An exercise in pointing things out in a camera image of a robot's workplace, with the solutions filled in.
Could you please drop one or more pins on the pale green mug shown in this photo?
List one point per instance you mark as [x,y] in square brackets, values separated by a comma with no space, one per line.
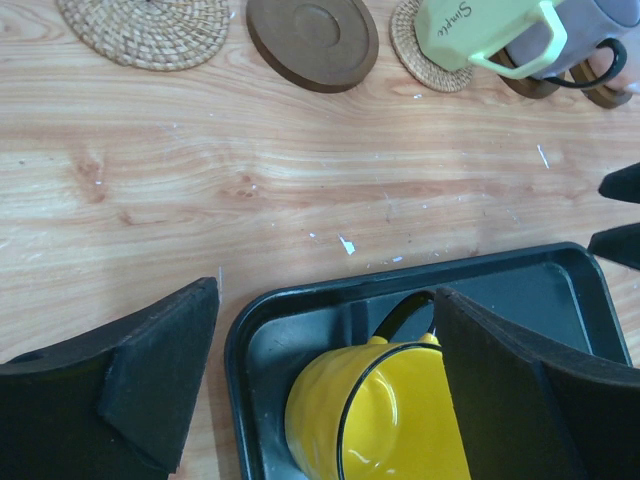
[457,34]

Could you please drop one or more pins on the pink mug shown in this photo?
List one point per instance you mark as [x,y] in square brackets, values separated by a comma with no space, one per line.
[628,79]

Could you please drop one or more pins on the purple mug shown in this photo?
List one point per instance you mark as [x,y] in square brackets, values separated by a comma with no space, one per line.
[587,24]

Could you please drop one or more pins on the small woven rattan coaster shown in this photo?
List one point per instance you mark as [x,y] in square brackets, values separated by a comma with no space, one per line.
[405,45]

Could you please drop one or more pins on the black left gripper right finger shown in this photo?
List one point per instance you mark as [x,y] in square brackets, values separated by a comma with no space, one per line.
[529,407]

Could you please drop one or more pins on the large woven rattan coaster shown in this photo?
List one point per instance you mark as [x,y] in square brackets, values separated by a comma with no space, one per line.
[163,36]

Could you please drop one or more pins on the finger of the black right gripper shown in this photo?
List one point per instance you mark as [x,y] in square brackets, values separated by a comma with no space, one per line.
[622,185]
[620,245]

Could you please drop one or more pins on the black plastic tray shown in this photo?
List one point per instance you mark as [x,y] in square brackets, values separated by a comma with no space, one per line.
[558,290]

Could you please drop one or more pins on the dark wooden coaster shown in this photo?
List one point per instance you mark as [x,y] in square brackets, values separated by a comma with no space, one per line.
[602,95]
[322,46]
[527,87]

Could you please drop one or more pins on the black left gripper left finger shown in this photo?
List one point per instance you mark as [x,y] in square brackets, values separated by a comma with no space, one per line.
[115,402]

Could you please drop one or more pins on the yellow translucent cup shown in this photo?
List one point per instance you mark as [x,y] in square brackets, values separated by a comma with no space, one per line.
[380,410]

